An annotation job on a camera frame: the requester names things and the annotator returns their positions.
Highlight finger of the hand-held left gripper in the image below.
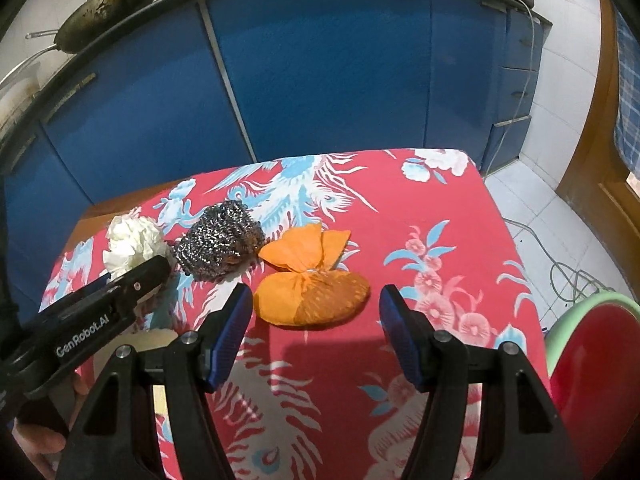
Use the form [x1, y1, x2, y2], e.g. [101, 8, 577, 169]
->
[102, 255, 173, 318]

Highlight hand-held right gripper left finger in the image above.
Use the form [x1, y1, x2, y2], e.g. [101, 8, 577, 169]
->
[55, 283, 254, 480]

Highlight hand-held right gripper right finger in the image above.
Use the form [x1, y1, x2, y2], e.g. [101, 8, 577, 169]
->
[378, 284, 583, 480]

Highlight white tissue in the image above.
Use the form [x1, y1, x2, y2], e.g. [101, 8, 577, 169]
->
[102, 215, 172, 281]

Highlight orange mesh bag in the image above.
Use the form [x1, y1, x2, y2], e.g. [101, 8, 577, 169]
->
[252, 222, 372, 330]

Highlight red basin with green rim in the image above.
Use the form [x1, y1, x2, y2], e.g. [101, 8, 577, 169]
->
[544, 292, 640, 461]

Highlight person's left hand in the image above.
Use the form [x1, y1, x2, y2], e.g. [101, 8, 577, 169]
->
[12, 370, 91, 480]

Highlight steel wool scourer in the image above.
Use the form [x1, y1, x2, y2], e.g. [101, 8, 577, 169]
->
[170, 200, 266, 282]

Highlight red floral tablecloth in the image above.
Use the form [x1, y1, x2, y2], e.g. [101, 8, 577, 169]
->
[39, 147, 553, 480]

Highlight wooden door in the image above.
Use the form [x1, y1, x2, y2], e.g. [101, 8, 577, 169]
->
[555, 0, 640, 271]

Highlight dark wok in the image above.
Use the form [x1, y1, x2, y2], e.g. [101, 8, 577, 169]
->
[25, 0, 161, 56]

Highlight blue kitchen cabinets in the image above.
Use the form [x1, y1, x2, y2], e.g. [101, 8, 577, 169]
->
[0, 0, 553, 311]

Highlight blue plaid cloth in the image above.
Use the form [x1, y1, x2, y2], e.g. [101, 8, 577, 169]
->
[612, 5, 640, 176]

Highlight grey floor cables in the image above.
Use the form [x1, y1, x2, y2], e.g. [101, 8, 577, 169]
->
[502, 217, 618, 306]

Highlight steel utensil handle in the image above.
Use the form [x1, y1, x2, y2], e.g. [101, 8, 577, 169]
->
[0, 45, 58, 91]

